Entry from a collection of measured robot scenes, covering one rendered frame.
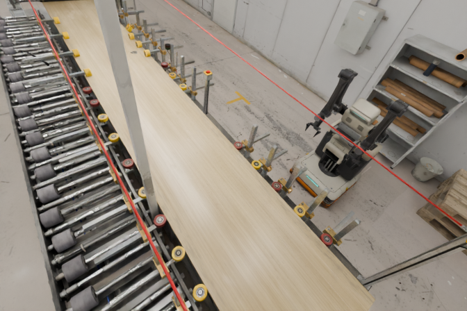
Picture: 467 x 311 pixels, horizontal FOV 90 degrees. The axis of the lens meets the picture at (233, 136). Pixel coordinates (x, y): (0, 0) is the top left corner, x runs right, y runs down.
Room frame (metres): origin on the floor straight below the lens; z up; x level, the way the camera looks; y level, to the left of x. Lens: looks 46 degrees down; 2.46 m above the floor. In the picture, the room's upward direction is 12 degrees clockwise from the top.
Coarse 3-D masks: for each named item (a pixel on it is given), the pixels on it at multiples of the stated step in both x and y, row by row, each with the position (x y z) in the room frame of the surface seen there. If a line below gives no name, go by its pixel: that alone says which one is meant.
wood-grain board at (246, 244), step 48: (96, 48) 2.51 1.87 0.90; (96, 96) 1.68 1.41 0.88; (144, 96) 1.80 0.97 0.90; (192, 144) 1.30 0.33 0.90; (192, 192) 0.85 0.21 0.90; (240, 192) 0.93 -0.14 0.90; (192, 240) 0.52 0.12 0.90; (240, 240) 0.58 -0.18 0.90; (288, 240) 0.65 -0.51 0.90; (240, 288) 0.32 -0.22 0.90; (288, 288) 0.37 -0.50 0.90; (336, 288) 0.42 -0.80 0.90
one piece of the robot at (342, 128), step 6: (336, 126) 1.77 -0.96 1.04; (342, 126) 1.75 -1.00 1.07; (330, 132) 1.75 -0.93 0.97; (336, 132) 1.69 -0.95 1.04; (342, 132) 1.71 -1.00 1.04; (348, 132) 1.70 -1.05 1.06; (354, 132) 1.67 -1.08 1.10; (342, 138) 1.63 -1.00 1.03; (348, 138) 1.64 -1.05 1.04; (354, 138) 1.65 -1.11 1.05; (348, 144) 1.59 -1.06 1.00
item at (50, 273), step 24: (48, 48) 2.58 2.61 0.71; (0, 72) 1.79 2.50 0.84; (96, 120) 1.41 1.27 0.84; (24, 168) 0.81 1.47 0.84; (72, 168) 0.96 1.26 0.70; (96, 168) 1.06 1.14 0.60; (120, 168) 0.97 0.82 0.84; (72, 192) 0.75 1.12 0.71; (96, 192) 0.79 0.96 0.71; (120, 192) 0.83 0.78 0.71; (72, 216) 0.59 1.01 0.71; (96, 216) 0.62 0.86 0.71; (120, 216) 0.65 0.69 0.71; (48, 240) 0.39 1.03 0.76; (48, 264) 0.25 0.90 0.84; (120, 264) 0.35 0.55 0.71; (120, 288) 0.25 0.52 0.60; (144, 288) 0.25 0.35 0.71
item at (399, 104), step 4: (400, 100) 1.49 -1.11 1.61; (392, 104) 1.42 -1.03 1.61; (396, 104) 1.42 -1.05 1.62; (400, 104) 1.42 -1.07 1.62; (404, 104) 1.43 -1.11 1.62; (408, 104) 1.46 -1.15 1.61; (392, 108) 1.42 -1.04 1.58; (396, 108) 1.40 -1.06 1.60; (400, 108) 1.39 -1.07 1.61; (396, 116) 1.46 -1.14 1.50; (392, 120) 1.46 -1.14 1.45; (388, 124) 1.46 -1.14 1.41; (384, 128) 1.47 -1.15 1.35; (384, 132) 1.49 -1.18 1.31; (384, 136) 1.46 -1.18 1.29; (380, 140) 1.46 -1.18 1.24
